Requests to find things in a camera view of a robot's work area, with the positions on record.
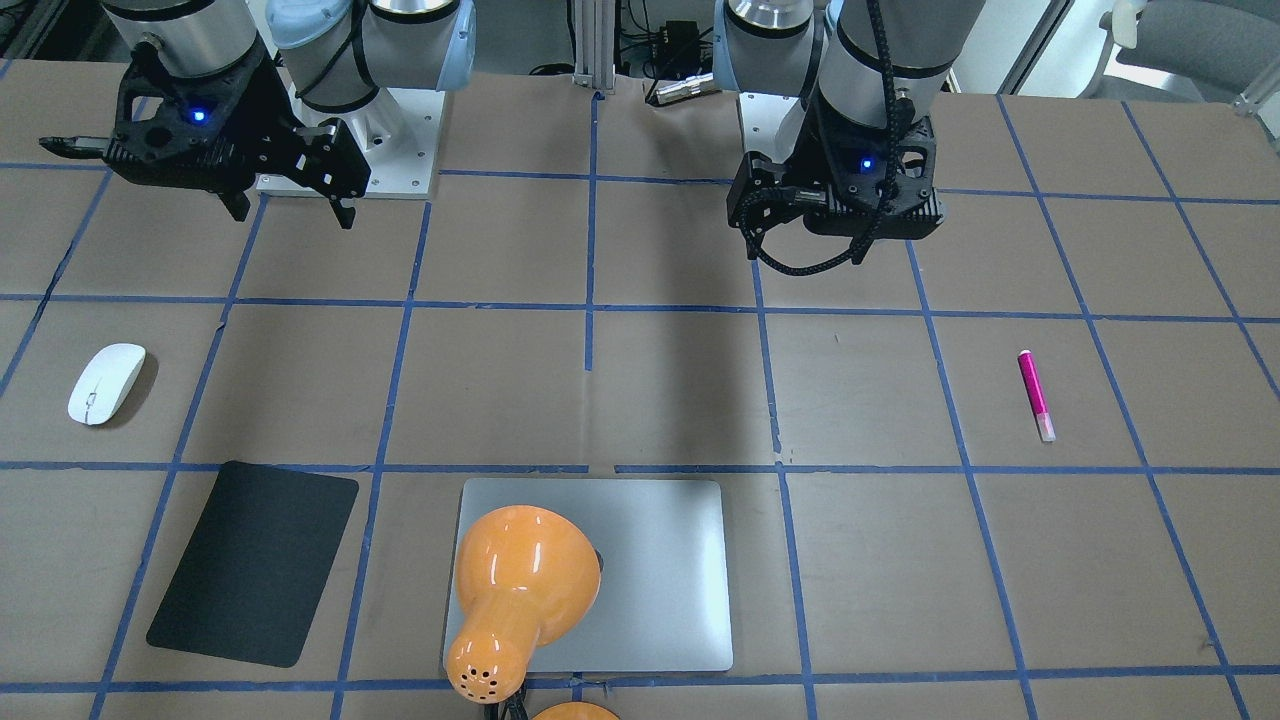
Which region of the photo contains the black mousepad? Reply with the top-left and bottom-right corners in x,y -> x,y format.
146,461 -> 358,667

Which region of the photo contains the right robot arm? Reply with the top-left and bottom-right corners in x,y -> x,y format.
41,1 -> 476,229

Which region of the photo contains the grey office chair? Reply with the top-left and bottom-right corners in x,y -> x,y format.
1080,1 -> 1279,115

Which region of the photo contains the pink pen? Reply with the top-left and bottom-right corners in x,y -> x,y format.
1018,348 -> 1056,445

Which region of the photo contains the aluminium frame post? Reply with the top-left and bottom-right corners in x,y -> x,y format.
570,0 -> 618,96

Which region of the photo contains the black braided cable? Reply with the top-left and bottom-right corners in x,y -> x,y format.
748,0 -> 906,277

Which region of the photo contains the white computer mouse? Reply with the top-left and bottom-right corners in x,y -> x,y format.
67,343 -> 147,427

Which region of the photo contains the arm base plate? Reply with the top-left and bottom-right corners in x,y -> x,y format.
739,92 -> 806,165
256,85 -> 445,200

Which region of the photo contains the black power adapter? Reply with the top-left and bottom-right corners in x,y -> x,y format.
655,20 -> 699,67

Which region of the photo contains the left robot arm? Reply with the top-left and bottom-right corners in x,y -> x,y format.
713,1 -> 984,277

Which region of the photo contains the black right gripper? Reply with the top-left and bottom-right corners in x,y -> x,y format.
38,38 -> 371,231

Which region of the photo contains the silver cable connector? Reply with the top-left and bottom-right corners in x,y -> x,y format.
645,73 -> 721,108

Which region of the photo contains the orange desk lamp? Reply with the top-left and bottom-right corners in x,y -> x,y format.
443,505 -> 603,719

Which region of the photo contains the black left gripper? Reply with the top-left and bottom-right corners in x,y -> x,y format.
726,118 -> 945,259

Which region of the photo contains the silver notebook laptop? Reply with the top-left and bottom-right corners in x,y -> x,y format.
457,477 -> 733,675

